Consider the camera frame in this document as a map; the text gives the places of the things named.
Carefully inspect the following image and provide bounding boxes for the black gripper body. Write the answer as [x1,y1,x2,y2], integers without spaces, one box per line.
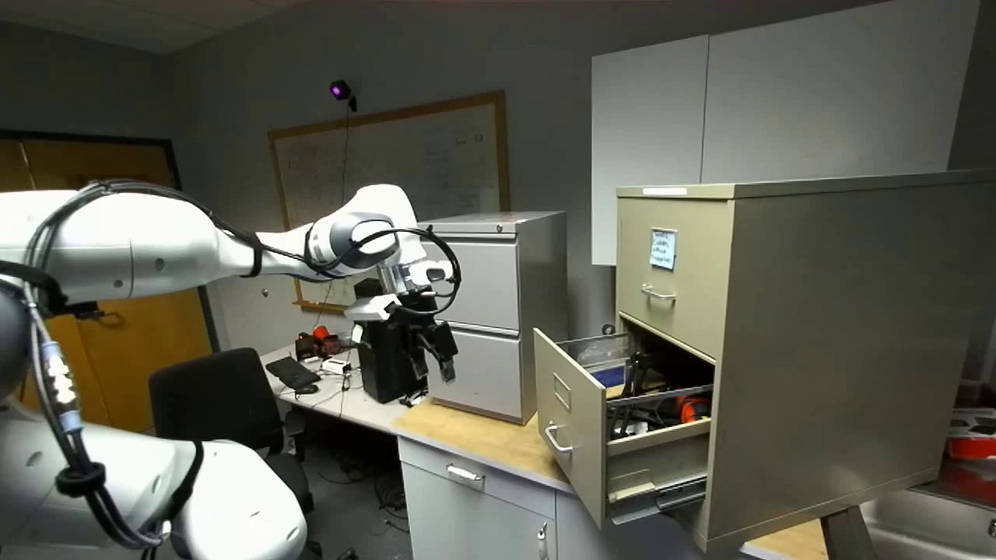
[347,297,459,405]

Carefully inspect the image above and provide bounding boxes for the beige bottom drawer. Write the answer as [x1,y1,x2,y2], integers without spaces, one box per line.
[533,331,710,529]

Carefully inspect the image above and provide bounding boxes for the beige drawer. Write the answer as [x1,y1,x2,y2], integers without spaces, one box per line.
[617,196,732,362]
[533,331,710,529]

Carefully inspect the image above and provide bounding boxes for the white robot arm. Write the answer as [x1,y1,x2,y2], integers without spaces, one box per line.
[0,182,461,560]

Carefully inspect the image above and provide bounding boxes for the grey small file cabinet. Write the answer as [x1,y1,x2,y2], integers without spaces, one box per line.
[428,213,568,422]

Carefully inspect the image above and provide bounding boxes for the grey desk drawer unit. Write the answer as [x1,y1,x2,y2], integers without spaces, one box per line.
[397,436,710,560]

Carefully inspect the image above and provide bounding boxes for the beige top drawer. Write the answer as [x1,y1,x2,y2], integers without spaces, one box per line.
[617,196,732,362]

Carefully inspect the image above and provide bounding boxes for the beige file cabinet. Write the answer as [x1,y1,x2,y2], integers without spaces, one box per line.
[613,168,996,553]

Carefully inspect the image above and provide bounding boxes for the black keyboard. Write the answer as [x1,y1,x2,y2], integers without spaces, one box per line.
[267,357,319,395]

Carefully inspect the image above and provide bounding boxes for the black office chair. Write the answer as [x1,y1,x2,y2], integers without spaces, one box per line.
[150,350,312,560]

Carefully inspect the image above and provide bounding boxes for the wood framed whiteboard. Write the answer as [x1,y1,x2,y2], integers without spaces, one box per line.
[267,86,513,316]

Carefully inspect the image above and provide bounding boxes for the purple lit webcam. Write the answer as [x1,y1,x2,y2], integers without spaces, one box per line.
[328,77,358,112]

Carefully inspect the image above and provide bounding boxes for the orange wooden door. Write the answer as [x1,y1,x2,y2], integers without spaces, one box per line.
[0,135,213,431]

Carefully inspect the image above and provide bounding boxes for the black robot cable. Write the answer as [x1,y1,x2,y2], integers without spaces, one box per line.
[0,176,206,553]

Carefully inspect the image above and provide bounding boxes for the white wall cabinet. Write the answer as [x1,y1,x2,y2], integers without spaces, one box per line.
[593,0,981,263]

